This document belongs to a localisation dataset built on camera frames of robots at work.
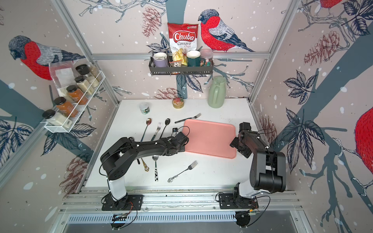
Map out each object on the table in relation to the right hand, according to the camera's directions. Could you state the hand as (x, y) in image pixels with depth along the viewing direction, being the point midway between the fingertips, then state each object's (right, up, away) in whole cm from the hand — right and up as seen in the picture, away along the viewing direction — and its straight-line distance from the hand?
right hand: (238, 146), depth 92 cm
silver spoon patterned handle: (-53, -6, -4) cm, 54 cm away
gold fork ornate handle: (-58, -12, -6) cm, 59 cm away
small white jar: (-67, +25, +19) cm, 74 cm away
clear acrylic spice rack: (-89, +45, -1) cm, 99 cm away
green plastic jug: (-13, +36, +9) cm, 39 cm away
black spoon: (-49, +15, +15) cm, 53 cm away
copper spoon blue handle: (-63, +15, +15) cm, 66 cm away
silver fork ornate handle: (-31, -11, -6) cm, 33 cm away
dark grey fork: (-27, +19, +19) cm, 38 cm away
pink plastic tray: (-17, +4, +8) cm, 19 cm away
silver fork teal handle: (-55, +11, +12) cm, 57 cm away
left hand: (-36, +1, +2) cm, 36 cm away
